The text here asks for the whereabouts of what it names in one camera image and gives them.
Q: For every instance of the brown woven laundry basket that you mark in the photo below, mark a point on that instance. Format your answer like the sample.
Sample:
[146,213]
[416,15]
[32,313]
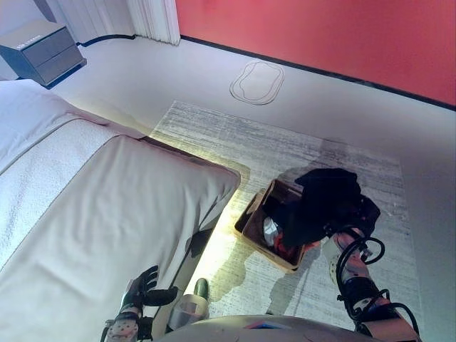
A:
[254,228]

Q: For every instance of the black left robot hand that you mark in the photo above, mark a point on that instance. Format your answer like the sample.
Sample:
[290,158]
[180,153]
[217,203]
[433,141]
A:
[149,295]

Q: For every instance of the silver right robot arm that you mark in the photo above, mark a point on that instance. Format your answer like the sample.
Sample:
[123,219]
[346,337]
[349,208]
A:
[356,270]

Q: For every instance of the black garment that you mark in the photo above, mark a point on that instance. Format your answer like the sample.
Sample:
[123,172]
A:
[327,199]

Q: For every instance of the grey robot torso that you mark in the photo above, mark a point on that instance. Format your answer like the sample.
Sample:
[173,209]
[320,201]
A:
[249,331]

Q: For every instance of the brown two-drawer nightstand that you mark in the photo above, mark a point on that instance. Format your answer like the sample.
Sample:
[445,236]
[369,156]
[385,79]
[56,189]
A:
[42,53]

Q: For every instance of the white textured bed runner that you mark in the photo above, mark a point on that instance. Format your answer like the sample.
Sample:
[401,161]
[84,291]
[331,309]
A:
[46,171]

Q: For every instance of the white garment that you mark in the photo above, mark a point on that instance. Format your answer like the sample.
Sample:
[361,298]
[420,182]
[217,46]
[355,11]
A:
[270,229]

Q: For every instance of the dark baseboard strip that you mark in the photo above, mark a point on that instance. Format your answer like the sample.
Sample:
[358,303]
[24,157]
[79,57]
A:
[320,71]

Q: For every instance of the white duvet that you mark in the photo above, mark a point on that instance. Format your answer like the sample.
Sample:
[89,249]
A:
[28,114]

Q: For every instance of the red garment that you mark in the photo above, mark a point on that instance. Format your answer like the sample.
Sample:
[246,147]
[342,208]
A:
[292,251]

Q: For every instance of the white pleated curtain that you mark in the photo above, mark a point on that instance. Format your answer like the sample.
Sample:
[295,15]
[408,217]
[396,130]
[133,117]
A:
[142,18]

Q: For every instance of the grey streaked floor rug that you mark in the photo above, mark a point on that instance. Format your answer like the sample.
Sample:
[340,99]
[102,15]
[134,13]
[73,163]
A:
[285,142]

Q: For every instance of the white oval floor mat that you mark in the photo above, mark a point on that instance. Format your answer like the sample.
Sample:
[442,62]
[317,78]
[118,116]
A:
[256,83]

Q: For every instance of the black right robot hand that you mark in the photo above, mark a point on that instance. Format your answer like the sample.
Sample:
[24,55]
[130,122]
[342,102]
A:
[368,215]

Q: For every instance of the silver left robot leg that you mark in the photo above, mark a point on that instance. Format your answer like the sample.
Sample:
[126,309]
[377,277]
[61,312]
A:
[192,306]

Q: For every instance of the beige bedspread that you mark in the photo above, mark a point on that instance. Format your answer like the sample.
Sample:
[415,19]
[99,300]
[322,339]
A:
[124,213]

